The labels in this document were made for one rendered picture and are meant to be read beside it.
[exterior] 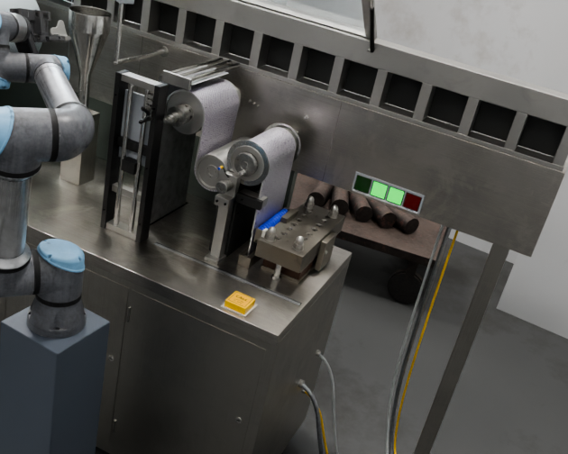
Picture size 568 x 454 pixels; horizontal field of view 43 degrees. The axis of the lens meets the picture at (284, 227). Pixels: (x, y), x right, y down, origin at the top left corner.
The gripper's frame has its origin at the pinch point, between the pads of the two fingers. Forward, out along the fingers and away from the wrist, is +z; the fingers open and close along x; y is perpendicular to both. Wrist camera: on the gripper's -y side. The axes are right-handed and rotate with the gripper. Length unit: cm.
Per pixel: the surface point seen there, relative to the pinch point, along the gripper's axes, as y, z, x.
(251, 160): -36, 20, -52
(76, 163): -41, 44, 21
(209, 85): -13, 35, -34
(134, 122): -24.4, 17.4, -15.0
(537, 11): 31, 288, -158
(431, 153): -35, 46, -106
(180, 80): -11.3, 19.8, -29.9
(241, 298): -76, 6, -53
